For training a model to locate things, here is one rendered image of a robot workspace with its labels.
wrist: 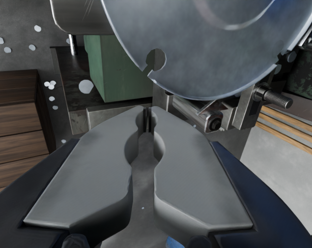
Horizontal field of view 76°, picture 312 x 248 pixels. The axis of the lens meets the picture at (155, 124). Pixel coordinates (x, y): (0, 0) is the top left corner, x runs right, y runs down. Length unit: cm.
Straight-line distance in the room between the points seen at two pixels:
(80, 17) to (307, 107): 54
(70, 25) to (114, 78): 18
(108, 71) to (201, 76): 16
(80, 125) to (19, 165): 42
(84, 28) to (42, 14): 78
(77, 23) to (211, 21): 13
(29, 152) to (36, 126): 10
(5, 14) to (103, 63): 68
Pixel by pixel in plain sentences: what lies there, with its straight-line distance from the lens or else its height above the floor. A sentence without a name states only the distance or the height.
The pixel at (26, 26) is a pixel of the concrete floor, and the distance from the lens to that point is 97.
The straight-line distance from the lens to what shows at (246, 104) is 38.
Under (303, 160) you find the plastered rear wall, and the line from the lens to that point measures 177.
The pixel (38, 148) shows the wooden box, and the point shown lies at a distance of 75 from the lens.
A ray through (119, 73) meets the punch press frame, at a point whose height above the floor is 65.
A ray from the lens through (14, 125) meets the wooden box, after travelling 71.
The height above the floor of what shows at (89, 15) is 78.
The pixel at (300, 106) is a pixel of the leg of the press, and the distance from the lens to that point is 61.
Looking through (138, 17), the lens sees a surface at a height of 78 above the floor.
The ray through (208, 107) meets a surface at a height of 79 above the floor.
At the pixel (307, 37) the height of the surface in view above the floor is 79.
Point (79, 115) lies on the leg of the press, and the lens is 39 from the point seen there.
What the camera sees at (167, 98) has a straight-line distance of 33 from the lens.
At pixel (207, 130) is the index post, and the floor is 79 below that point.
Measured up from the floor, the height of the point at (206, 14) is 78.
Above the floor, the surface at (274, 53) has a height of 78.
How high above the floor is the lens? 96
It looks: 50 degrees down
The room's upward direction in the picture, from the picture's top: 139 degrees clockwise
